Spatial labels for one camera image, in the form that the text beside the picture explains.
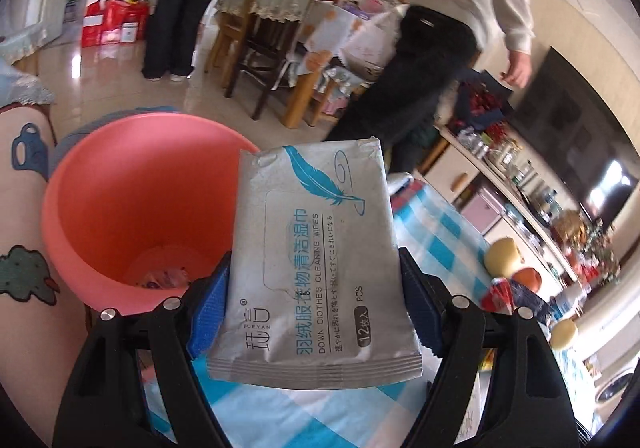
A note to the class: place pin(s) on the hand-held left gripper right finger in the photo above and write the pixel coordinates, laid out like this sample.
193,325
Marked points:
422,308

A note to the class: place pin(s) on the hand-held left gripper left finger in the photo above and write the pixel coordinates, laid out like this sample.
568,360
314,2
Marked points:
207,323

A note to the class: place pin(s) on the grey wet wipes packet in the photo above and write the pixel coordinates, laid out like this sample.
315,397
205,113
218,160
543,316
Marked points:
310,253

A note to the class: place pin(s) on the pink plastic basin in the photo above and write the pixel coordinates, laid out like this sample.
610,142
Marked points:
125,188

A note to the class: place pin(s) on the blue white checked tablecloth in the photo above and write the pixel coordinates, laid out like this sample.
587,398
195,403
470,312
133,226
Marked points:
440,238

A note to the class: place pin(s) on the red snack packet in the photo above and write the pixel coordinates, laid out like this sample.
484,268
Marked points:
497,297

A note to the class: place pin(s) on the yellow-green apple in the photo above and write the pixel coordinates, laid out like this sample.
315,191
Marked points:
504,255

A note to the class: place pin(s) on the white television cabinet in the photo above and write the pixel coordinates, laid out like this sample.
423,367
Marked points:
475,213

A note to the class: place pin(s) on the red apple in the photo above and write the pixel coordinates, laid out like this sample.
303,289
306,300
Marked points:
527,280

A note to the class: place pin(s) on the white milk bottle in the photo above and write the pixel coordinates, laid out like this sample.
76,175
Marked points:
569,302

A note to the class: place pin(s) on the dried flower arrangement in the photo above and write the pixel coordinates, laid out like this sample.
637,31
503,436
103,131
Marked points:
590,243

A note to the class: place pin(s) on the printed sofa cover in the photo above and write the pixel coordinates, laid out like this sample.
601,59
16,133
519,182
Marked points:
20,208

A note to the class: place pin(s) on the black flat television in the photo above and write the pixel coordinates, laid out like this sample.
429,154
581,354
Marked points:
575,128

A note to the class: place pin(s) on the white drawing board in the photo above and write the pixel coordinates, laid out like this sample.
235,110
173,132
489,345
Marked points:
367,45

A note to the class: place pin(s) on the dining table with printed cloth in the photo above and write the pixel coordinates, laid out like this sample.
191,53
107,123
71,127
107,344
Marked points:
325,38

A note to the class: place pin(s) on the wooden chair with lace cover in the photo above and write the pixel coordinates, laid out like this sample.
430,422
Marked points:
280,18
235,3

